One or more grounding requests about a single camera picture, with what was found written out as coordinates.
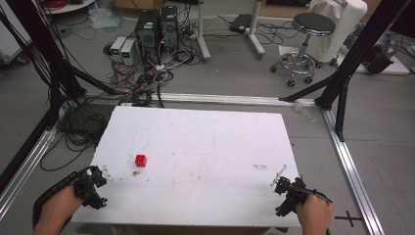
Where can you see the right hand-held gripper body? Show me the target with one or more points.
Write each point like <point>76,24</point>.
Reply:
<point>290,196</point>

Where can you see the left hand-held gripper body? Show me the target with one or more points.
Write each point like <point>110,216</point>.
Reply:
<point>87,192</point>

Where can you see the red cube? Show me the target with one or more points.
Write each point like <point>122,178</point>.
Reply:
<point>141,160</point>

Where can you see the person's right hand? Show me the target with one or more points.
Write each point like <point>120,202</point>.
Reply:
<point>314,213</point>

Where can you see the person's left hand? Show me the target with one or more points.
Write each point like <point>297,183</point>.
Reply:
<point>57,209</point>

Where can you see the white bench power supply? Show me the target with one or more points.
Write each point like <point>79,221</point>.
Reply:
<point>117,45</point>
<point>128,52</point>

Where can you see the white desk leg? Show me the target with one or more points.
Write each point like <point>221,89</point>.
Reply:
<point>203,32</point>
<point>256,32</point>

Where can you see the large black computer tower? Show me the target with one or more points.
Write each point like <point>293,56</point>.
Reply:
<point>147,31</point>

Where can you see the round black stool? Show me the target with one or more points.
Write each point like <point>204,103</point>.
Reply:
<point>312,24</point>

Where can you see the black machine on board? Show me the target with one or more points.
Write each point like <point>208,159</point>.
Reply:
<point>380,57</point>

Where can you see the clear plastic bag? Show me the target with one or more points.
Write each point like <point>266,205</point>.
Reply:
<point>104,18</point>

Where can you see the flat black box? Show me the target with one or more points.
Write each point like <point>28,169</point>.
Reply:
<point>240,23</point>

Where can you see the white floor board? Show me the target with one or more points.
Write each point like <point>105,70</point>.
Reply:
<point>399,67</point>

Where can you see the small black computer tower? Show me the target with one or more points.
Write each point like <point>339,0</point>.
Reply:
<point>169,24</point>

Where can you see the white cloth cover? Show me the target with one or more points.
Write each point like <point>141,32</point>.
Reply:
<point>345,23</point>

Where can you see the round white table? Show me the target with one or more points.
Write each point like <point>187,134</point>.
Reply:
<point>70,6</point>

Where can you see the long aluminium floor rail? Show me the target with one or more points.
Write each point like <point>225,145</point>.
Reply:
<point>228,98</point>

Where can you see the black frame post with braces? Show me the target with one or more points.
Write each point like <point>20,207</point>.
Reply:
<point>359,55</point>

